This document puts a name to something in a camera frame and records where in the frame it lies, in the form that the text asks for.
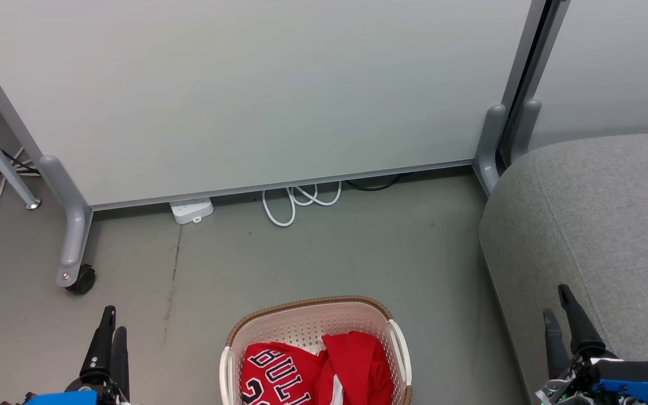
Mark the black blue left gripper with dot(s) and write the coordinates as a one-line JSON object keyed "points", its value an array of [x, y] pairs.
{"points": [[71, 396]]}

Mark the red basketball jersey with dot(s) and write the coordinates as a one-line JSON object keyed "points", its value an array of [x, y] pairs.
{"points": [[324, 371]]}

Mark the white partition panel grey frame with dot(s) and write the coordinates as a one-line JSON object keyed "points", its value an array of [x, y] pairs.
{"points": [[256, 90]]}

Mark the white power strip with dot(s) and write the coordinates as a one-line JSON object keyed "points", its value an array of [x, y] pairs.
{"points": [[190, 210]]}

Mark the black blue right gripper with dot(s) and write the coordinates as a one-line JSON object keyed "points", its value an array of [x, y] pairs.
{"points": [[633, 379]]}

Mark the grey fabric sofa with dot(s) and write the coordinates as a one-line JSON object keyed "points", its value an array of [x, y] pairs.
{"points": [[599, 225]]}

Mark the frosted white partition panel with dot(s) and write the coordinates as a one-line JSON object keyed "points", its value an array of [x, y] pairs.
{"points": [[611, 62]]}

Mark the short grey partition leg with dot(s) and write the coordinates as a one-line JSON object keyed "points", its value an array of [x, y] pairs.
{"points": [[488, 146], [526, 126]]}

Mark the black caster wheel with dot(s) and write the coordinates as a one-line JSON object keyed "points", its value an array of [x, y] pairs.
{"points": [[83, 279]]}

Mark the beige plastic laundry basket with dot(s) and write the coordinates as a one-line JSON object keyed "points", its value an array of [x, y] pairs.
{"points": [[313, 320]]}

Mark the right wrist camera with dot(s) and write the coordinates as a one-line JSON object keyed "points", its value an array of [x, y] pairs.
{"points": [[557, 391]]}

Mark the grey partition leg with caster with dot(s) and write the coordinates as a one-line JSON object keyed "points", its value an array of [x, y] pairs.
{"points": [[71, 214]]}

